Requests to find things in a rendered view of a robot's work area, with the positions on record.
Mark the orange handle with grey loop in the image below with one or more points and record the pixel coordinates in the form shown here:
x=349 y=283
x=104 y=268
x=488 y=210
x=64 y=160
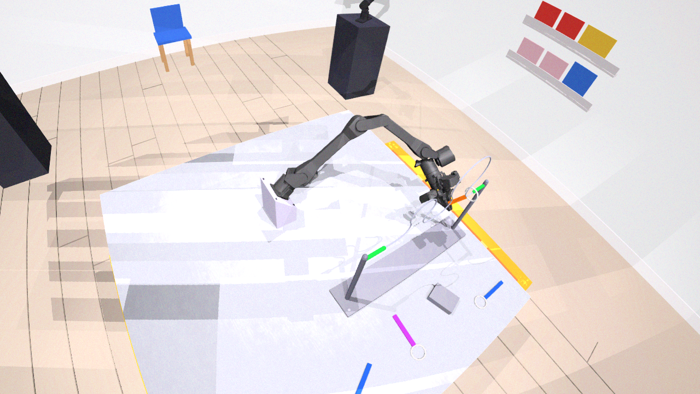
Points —
x=463 y=197

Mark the white loop with blue handle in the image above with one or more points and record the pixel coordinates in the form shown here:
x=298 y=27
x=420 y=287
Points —
x=364 y=378
x=488 y=294

